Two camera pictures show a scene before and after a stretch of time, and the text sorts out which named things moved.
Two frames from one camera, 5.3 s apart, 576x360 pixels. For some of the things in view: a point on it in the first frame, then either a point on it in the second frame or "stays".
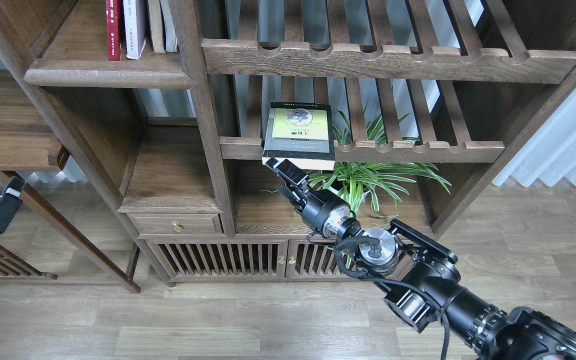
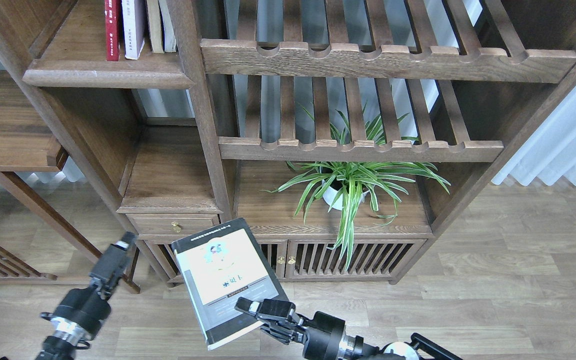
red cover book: (113, 19) stays
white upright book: (171, 37) stays
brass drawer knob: (175, 228) stays
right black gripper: (321, 209) → (323, 336)
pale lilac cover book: (135, 14) stays
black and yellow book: (301, 132) → (219, 264)
